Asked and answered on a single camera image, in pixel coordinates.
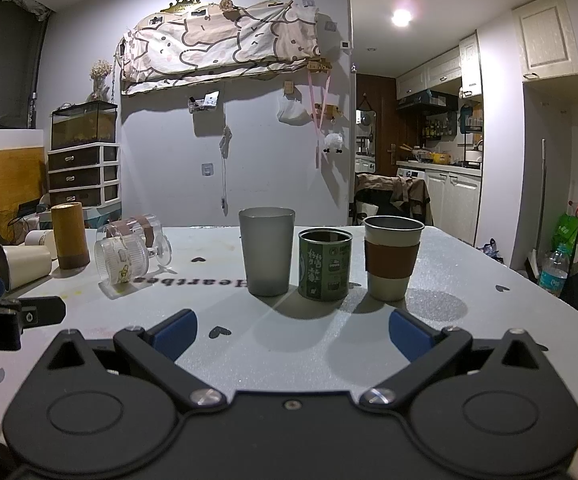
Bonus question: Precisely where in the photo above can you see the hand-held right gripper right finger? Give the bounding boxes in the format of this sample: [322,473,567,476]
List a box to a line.
[358,308,550,412]

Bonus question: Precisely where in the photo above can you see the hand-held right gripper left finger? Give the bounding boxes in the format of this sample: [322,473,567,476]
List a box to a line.
[45,309,228,414]

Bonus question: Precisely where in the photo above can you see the small white paper cup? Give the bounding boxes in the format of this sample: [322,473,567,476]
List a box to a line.
[24,229,55,249]

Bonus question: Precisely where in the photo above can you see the paper cup with brown sleeve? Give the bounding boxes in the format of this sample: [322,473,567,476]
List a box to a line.
[362,215,426,302]

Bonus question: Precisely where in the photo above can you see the clear plastic cup yellow label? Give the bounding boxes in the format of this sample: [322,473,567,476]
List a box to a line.
[94,234,151,286]

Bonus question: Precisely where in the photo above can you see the grey plastic cup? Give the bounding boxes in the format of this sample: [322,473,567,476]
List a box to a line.
[238,207,296,297]

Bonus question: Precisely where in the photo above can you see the brown cardboard tube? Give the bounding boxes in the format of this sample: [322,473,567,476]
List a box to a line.
[50,202,91,270]

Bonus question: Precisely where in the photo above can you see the green tin can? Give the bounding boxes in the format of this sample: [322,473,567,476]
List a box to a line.
[297,228,354,302]

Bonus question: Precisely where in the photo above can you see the white kitchen base cabinet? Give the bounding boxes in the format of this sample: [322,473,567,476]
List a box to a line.
[425,167,484,247]

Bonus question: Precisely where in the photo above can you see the chair with brown jacket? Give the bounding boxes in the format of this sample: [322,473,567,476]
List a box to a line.
[353,173,434,227]

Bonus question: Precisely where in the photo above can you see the white drawer unit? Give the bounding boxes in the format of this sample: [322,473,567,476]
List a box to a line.
[47,143,122,209]

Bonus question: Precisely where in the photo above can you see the clear water bottle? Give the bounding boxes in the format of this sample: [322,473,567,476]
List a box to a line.
[538,243,570,299]

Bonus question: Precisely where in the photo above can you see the glass fish tank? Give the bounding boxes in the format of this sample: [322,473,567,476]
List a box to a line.
[50,101,119,151]

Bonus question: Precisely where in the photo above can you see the green shopping bag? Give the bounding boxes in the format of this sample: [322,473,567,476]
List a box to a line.
[550,212,578,250]

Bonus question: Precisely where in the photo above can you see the black kitchen shelf rack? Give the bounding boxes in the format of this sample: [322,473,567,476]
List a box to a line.
[396,89,484,142]

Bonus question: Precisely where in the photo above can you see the dried flower bunch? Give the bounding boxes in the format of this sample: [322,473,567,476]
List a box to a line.
[90,58,114,102]

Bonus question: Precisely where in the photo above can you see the pink ribbon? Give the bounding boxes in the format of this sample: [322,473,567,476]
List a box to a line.
[307,67,337,170]

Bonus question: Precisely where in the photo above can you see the white hanging bag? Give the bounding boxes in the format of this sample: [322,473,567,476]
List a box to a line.
[276,96,306,124]

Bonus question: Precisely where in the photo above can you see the printed blanket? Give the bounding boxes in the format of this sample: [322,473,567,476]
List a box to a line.
[118,0,323,97]

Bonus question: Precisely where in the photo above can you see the gold crown decoration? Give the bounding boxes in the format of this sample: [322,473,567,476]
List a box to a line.
[160,0,208,14]

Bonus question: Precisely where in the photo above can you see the white hanging cord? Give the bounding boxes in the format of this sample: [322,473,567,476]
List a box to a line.
[218,126,233,212]

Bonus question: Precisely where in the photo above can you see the clear wall pouch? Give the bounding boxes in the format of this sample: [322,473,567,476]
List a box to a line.
[187,90,221,112]

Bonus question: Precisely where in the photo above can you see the white kitchen wall cabinets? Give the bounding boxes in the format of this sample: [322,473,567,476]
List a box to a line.
[395,30,484,102]

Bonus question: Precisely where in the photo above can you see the tall white wall cabinet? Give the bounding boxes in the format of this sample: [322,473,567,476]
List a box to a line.
[512,0,578,82]

